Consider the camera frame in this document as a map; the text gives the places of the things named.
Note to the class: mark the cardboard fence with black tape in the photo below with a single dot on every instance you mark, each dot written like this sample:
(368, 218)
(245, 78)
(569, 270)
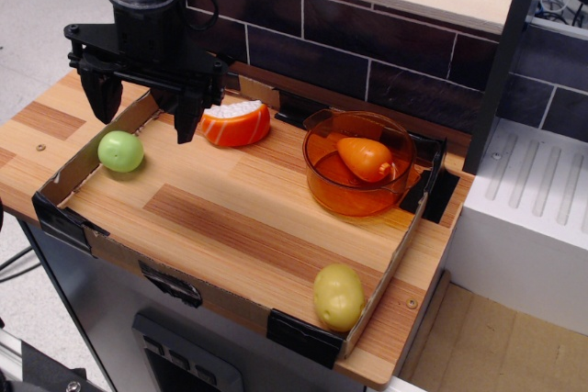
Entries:
(242, 227)

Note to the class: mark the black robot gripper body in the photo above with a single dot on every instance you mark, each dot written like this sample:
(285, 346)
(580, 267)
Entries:
(152, 48)

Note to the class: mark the green toy apple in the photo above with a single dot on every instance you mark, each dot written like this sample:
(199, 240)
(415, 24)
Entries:
(120, 151)

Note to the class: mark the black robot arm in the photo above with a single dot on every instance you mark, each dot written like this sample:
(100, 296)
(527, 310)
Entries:
(148, 44)

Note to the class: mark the grey control panel with buttons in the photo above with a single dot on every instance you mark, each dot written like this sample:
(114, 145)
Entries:
(177, 364)

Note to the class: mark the dark grey vertical post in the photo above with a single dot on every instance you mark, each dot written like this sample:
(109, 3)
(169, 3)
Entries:
(513, 29)

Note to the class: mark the white toy sink drainboard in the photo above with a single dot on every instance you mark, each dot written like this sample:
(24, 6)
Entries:
(521, 237)

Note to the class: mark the yellow toy potato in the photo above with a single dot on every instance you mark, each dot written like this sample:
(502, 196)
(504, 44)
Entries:
(338, 297)

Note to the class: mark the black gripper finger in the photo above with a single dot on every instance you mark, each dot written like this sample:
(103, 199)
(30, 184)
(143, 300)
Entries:
(188, 112)
(102, 89)

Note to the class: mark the salmon sushi toy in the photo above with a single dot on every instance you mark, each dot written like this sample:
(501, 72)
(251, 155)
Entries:
(237, 124)

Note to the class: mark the orange toy carrot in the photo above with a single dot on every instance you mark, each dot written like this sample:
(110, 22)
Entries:
(369, 160)

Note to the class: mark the orange transparent plastic pot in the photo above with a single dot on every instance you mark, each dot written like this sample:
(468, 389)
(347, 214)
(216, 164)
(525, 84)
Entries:
(333, 185)

